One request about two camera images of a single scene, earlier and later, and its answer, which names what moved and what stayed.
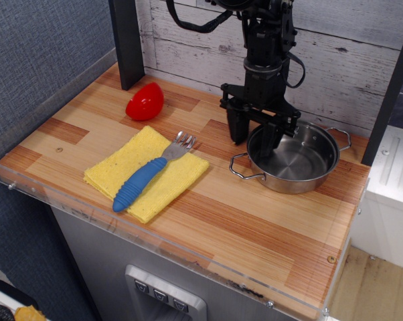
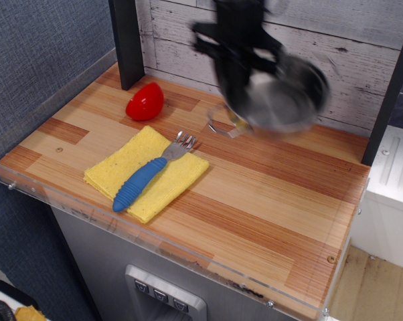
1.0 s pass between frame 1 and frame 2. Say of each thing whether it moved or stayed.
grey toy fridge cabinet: stayed
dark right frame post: stayed
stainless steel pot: moved
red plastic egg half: stayed
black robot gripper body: moved
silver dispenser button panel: stayed
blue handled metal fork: stayed
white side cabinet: stayed
